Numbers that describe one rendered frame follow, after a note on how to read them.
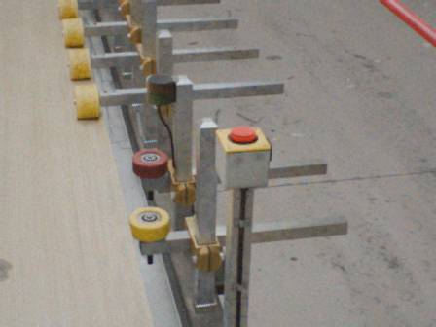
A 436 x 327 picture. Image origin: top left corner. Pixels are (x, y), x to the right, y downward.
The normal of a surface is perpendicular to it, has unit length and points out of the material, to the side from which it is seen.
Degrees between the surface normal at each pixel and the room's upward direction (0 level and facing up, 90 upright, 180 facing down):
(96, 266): 0
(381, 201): 0
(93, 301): 0
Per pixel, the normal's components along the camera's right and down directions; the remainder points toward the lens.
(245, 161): 0.21, 0.47
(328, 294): 0.02, -0.88
